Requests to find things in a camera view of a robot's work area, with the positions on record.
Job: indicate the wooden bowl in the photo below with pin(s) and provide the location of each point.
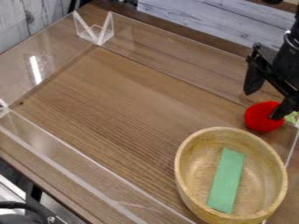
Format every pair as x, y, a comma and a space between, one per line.
263, 181

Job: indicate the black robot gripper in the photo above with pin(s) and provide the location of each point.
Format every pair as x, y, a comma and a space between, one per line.
278, 68

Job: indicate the clear acrylic tray enclosure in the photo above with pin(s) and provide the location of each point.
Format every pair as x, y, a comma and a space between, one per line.
97, 115

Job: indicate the green rectangular block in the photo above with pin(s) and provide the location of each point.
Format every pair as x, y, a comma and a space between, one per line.
226, 181

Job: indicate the clear acrylic corner bracket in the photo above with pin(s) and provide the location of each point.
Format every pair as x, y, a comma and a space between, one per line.
95, 34

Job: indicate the red plush strawberry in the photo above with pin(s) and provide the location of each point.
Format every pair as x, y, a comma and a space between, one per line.
257, 117

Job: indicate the black metal table frame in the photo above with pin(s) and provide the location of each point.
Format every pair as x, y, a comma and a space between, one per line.
26, 204

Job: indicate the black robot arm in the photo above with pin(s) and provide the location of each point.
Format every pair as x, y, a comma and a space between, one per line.
294, 17

